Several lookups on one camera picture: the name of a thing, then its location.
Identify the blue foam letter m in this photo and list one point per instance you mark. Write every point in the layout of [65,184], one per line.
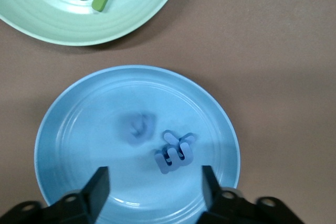
[161,162]

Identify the blue plate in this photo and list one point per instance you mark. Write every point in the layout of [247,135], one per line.
[92,129]

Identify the light green plate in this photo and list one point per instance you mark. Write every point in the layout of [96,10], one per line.
[39,11]

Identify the brown table cover sheet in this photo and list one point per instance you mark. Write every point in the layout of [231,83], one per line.
[262,51]

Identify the blue foam capital letter G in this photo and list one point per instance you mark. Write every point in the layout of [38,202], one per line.
[147,132]

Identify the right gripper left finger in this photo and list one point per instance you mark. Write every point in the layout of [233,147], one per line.
[89,203]

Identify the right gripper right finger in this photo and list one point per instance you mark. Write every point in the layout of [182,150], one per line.
[218,203]

